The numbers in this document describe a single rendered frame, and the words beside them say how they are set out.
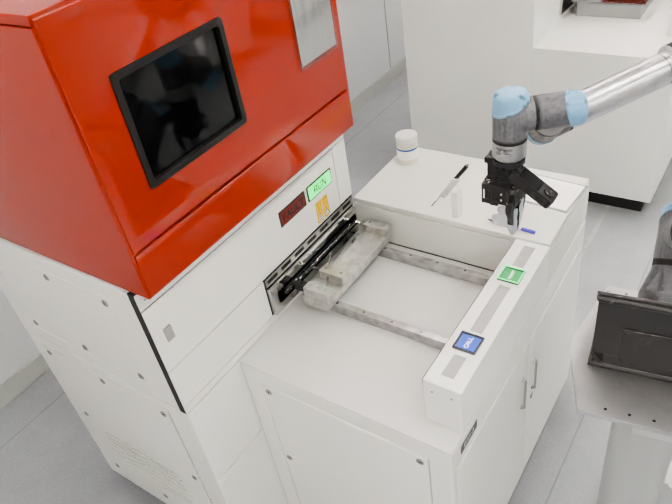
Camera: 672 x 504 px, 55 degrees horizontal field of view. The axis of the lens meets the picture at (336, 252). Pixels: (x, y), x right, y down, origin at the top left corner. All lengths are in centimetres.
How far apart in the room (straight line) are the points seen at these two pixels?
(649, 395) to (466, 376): 44
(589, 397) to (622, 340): 15
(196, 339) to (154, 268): 30
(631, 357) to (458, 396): 44
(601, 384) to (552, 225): 46
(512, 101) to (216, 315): 86
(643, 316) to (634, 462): 52
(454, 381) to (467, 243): 57
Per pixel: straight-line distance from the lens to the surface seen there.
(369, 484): 185
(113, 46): 124
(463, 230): 188
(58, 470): 291
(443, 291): 187
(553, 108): 144
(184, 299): 155
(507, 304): 162
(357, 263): 190
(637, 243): 343
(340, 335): 177
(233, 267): 165
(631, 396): 165
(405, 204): 197
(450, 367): 148
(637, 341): 162
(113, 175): 127
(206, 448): 183
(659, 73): 166
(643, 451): 191
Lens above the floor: 207
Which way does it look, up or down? 37 degrees down
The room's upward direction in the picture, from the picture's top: 10 degrees counter-clockwise
